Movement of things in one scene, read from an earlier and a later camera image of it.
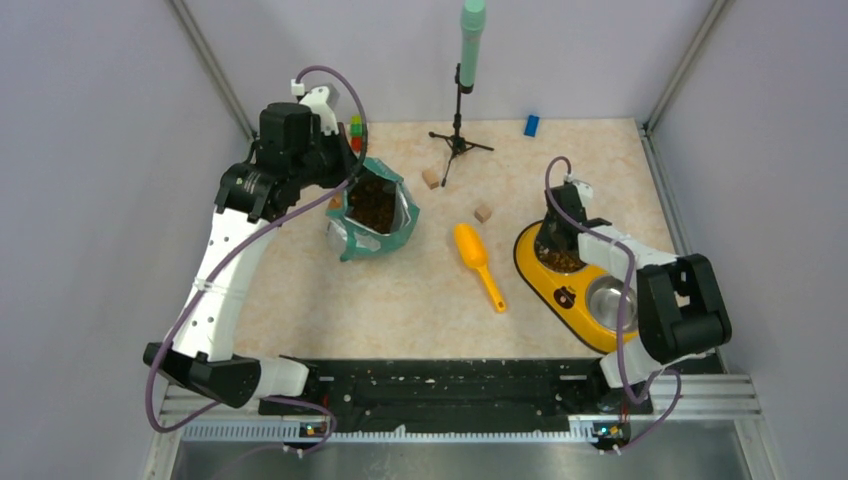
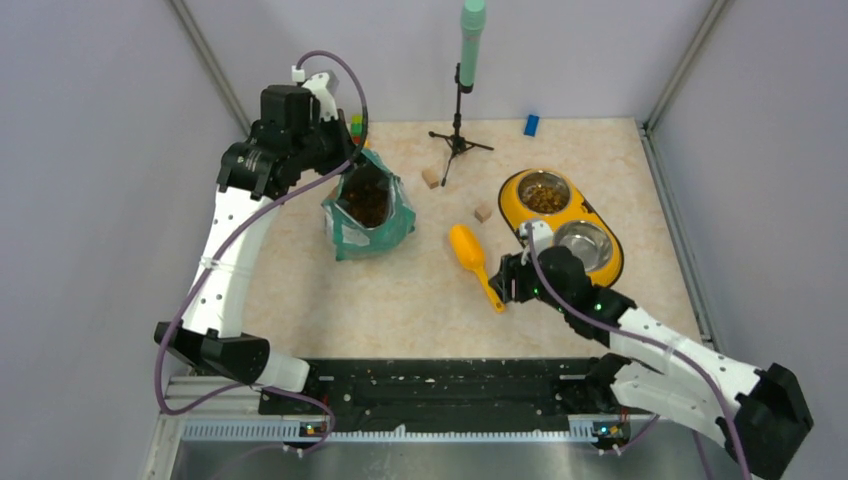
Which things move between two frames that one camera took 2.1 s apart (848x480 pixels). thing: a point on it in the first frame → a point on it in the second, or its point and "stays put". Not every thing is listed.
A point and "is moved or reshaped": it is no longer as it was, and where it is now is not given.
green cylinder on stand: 472,20 stays put
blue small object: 531,126 stays put
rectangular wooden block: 431,178 stays put
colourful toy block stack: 356,133 stays put
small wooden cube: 483,213 stays put
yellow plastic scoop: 471,246 stays put
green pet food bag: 350,239 is moved or reshaped
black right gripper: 543,237 → 502,283
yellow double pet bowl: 587,303 is moved or reshaped
